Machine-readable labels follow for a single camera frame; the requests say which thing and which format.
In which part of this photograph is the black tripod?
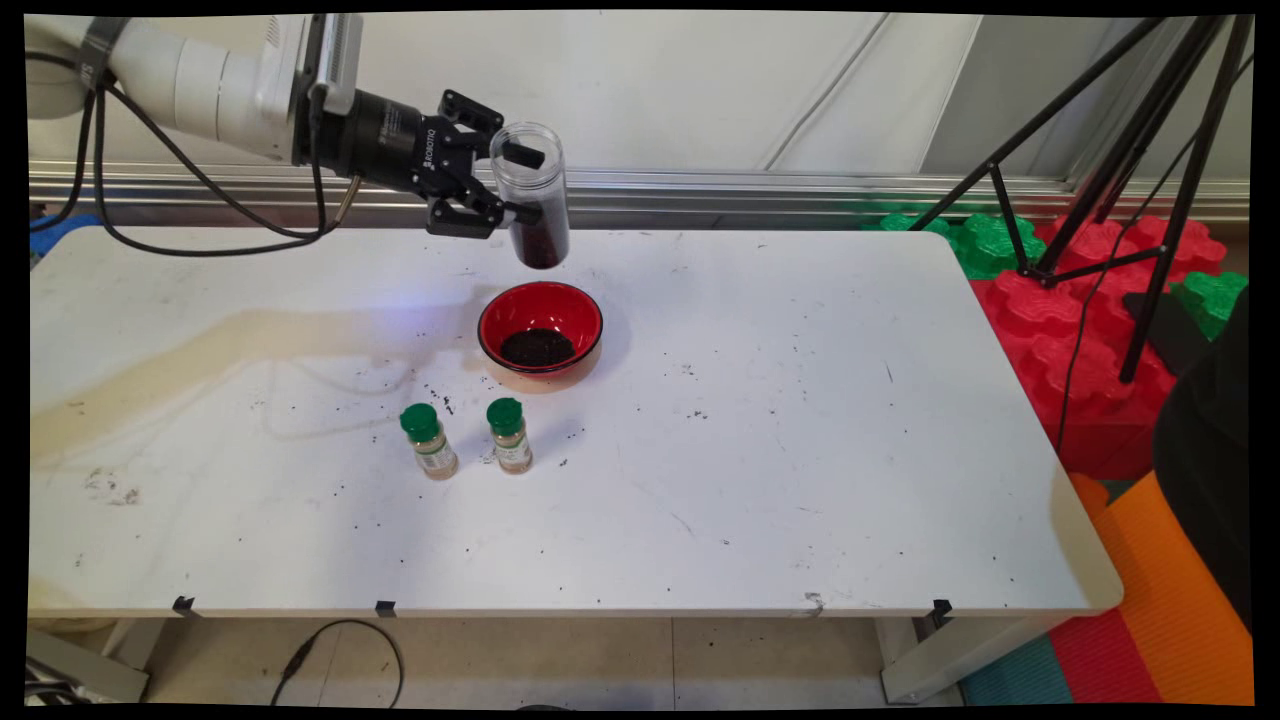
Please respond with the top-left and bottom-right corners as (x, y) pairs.
(908, 14), (1255, 386)

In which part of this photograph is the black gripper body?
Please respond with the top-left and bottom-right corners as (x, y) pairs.
(295, 88), (457, 196)

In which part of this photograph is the red bowl black rim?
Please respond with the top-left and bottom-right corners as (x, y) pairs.
(477, 281), (605, 394)

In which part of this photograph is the teal foam mat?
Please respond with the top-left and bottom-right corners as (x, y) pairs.
(960, 635), (1076, 706)

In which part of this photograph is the red foam mat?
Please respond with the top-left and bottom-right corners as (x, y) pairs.
(1045, 610), (1166, 706)

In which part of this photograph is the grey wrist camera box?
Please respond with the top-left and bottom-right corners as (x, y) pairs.
(305, 14), (364, 116)

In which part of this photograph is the pile of dark grains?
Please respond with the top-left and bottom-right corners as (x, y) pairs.
(499, 328), (577, 369)

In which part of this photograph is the orange foam mat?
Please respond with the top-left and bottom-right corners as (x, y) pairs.
(1070, 470), (1255, 706)

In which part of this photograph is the black floor cable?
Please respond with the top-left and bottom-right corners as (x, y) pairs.
(268, 620), (404, 709)

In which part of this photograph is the green cap spice bottle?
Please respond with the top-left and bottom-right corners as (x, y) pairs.
(487, 397), (535, 475)
(400, 403), (460, 481)

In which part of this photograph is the black round object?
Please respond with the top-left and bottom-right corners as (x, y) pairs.
(1150, 285), (1255, 631)

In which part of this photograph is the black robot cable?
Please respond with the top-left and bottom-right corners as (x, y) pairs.
(28, 50), (361, 259)

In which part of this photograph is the clear plastic jar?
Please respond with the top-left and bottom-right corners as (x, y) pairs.
(489, 122), (572, 271)

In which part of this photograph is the aluminium wall rail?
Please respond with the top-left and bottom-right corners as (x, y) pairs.
(30, 160), (1251, 226)

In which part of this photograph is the white table leg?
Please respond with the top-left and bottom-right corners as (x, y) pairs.
(25, 620), (166, 704)
(880, 612), (1071, 706)

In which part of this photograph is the blue object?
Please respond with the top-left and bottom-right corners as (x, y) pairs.
(30, 212), (104, 263)

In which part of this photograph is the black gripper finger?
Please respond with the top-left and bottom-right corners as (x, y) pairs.
(437, 89), (547, 169)
(426, 190), (543, 240)

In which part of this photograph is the red foam block stack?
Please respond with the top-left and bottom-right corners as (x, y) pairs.
(970, 215), (1229, 481)

